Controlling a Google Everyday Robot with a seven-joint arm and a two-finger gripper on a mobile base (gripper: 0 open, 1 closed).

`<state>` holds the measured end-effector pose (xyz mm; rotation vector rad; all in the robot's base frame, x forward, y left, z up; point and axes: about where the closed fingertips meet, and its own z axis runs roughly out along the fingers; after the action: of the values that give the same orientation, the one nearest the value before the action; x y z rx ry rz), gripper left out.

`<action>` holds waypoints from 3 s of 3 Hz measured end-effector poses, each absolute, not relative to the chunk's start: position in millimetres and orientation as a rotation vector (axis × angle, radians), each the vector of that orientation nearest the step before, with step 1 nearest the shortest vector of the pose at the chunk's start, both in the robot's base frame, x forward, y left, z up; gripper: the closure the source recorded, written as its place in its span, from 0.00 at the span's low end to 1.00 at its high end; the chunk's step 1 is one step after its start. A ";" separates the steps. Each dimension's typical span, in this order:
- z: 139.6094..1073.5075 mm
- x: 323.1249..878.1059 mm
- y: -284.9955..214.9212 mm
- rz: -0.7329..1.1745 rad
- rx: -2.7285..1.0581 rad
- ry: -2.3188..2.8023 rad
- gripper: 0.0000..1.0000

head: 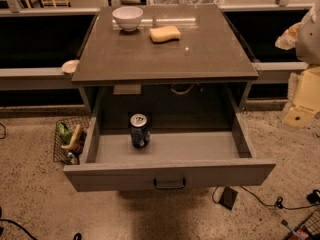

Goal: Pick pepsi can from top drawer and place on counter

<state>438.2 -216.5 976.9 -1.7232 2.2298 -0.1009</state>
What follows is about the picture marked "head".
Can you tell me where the black wire basket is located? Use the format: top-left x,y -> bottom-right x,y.
53,116 -> 90,165

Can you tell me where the black drawer handle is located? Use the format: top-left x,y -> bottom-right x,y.
153,178 -> 186,190

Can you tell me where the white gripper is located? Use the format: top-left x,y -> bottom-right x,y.
282,66 -> 320,128

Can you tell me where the black floor cable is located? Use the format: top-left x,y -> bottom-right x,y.
211,185 -> 320,212
0,206 -> 83,240

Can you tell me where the wire basket bottom right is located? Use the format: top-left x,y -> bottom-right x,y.
281,209 -> 320,240

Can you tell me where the green snack bag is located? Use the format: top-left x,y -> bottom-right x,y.
56,122 -> 73,145

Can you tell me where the black floor cable right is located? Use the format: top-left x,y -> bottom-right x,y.
211,185 -> 320,212

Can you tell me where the grey open top drawer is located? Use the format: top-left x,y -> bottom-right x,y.
64,84 -> 275,191

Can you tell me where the grey cabinet with counter top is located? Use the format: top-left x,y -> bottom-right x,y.
70,3 -> 260,136

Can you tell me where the white ceramic bowl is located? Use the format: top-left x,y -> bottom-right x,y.
112,6 -> 143,31

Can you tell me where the black floor power box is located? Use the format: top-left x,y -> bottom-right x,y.
219,187 -> 238,210

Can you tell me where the dark pepsi soda can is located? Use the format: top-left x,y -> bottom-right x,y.
130,113 -> 150,148

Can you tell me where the black floor cable left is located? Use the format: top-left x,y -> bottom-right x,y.
0,206 -> 83,240

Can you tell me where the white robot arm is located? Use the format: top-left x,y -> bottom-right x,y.
275,1 -> 320,128

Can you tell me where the small round white dish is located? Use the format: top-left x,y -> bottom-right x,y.
62,60 -> 79,74

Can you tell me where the yellow sponge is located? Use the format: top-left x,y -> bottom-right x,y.
149,25 -> 181,43

